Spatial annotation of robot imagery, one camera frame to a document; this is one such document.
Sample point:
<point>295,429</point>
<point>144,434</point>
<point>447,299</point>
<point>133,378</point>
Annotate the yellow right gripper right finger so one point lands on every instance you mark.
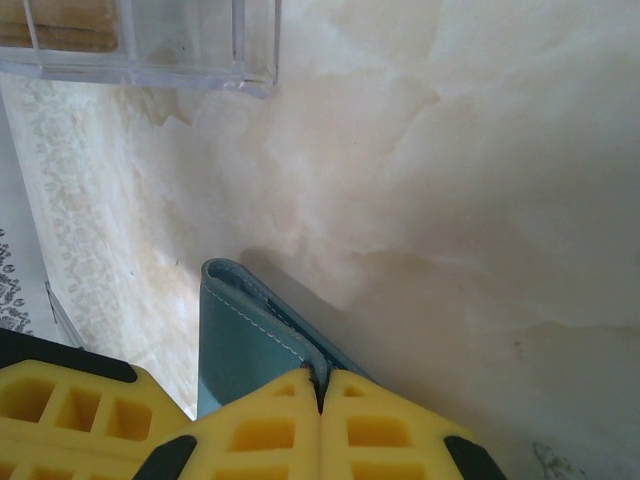
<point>380,440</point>

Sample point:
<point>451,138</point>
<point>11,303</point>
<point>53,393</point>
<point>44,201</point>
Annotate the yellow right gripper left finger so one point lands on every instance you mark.
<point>260,440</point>

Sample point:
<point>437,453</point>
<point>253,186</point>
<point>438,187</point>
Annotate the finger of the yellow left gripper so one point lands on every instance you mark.
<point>50,425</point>

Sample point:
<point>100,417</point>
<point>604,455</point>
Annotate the blue leather card holder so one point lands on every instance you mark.
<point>240,340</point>

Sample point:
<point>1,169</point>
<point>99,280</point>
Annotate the clear acrylic card box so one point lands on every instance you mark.
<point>200,50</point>

